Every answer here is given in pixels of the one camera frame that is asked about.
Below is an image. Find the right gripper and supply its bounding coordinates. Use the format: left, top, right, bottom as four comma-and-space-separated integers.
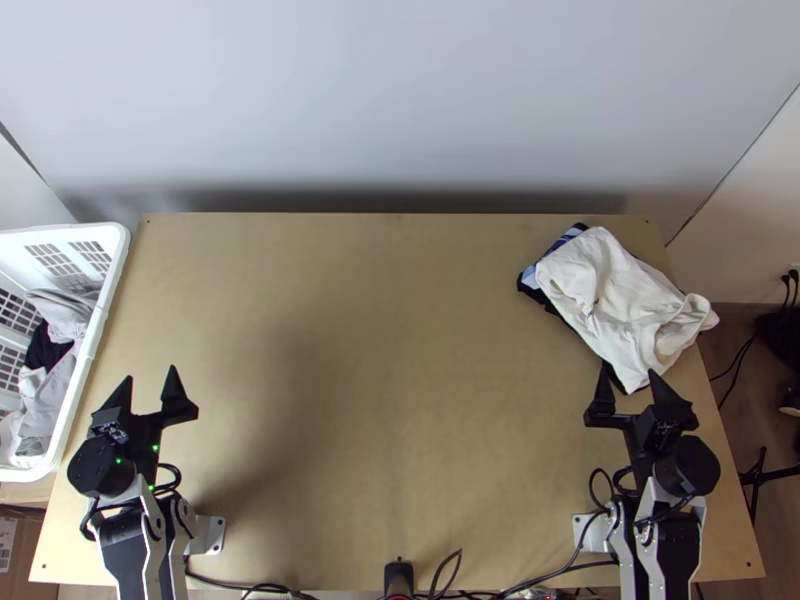
583, 365, 700, 470

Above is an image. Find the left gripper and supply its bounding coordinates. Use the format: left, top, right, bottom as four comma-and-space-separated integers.
91, 365, 200, 484

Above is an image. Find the cream t-shirt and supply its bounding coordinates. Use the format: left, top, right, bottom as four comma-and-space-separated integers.
534, 226, 721, 396

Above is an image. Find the heap of clothes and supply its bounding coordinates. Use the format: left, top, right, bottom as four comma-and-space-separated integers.
0, 287, 104, 471

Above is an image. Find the black tripod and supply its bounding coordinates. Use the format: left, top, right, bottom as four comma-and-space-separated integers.
737, 446, 800, 533

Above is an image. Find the white laundry basket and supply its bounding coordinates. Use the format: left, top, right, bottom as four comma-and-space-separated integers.
0, 222, 132, 484

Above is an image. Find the dark blue-printed garment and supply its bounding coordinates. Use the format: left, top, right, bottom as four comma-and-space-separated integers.
516, 222, 628, 396

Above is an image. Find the cardboard box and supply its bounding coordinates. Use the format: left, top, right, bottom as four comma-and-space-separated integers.
0, 502, 50, 573

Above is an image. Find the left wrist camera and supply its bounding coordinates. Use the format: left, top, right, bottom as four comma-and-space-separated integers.
91, 419, 131, 446

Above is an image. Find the black cable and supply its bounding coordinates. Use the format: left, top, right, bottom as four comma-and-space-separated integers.
708, 336, 759, 408
429, 548, 466, 596
588, 467, 628, 521
499, 546, 620, 596
184, 562, 304, 600
149, 461, 184, 501

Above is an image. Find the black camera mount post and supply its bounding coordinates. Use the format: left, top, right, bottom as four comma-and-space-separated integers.
383, 557, 416, 600

